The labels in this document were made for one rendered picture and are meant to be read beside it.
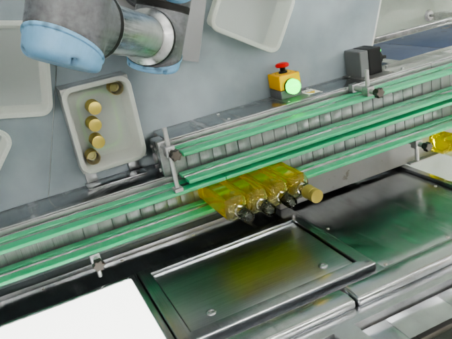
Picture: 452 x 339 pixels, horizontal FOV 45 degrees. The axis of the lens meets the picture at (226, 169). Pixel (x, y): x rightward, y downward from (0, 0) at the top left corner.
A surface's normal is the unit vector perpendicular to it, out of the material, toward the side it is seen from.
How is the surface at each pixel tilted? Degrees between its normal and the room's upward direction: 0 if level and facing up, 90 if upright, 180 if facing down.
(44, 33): 37
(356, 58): 90
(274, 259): 90
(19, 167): 0
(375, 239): 91
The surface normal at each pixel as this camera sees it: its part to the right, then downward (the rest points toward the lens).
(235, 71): 0.41, 0.26
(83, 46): 0.67, 0.32
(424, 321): -0.17, -0.92
